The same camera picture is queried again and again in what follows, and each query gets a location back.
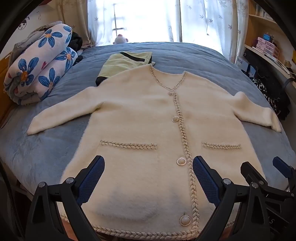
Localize white sheer curtain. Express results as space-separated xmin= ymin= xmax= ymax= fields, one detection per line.
xmin=180 ymin=0 xmax=249 ymax=63
xmin=87 ymin=0 xmax=139 ymax=47

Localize row of books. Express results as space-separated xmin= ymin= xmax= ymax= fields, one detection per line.
xmin=254 ymin=5 xmax=270 ymax=19

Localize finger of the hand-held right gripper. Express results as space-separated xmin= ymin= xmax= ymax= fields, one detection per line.
xmin=240 ymin=161 xmax=294 ymax=202
xmin=272 ymin=156 xmax=296 ymax=186

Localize pile of dark clothes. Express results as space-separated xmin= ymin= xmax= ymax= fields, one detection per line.
xmin=69 ymin=31 xmax=84 ymax=63

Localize blue-grey plush blanket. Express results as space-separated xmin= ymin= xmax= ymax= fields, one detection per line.
xmin=0 ymin=42 xmax=294 ymax=209

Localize white printed box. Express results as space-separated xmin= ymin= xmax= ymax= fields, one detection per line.
xmin=236 ymin=56 xmax=249 ymax=70

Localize beige curtain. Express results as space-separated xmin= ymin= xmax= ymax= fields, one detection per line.
xmin=58 ymin=0 xmax=96 ymax=48

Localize grey pillow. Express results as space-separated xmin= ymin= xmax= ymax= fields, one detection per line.
xmin=13 ymin=21 xmax=63 ymax=50

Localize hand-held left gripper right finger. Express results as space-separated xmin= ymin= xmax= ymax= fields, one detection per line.
xmin=193 ymin=156 xmax=271 ymax=241

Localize cream fluffy cardigan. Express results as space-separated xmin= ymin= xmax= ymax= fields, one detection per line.
xmin=27 ymin=64 xmax=282 ymax=240

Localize yellow-green garment with black trim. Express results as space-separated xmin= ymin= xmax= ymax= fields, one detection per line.
xmin=95 ymin=51 xmax=156 ymax=87

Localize wooden shelf unit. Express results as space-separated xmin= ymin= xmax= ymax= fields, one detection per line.
xmin=244 ymin=5 xmax=296 ymax=86

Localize black patterned bag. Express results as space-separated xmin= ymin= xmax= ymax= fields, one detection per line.
xmin=245 ymin=50 xmax=290 ymax=121

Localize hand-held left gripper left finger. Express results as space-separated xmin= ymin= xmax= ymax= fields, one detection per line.
xmin=25 ymin=155 xmax=105 ymax=241

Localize pink storage drawers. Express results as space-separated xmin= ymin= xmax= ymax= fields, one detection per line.
xmin=255 ymin=35 xmax=280 ymax=57

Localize blue flower pillows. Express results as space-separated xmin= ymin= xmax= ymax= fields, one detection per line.
xmin=3 ymin=22 xmax=78 ymax=106

